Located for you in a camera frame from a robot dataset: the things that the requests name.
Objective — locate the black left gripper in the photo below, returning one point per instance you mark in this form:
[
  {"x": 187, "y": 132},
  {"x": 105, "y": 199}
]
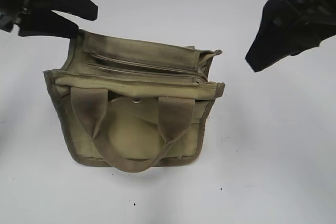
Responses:
[{"x": 46, "y": 22}]

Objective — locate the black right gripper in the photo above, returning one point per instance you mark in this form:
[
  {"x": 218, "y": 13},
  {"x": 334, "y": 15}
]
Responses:
[{"x": 288, "y": 28}]

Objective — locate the olive yellow canvas bag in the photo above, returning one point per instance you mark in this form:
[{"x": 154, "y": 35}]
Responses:
[{"x": 132, "y": 104}]

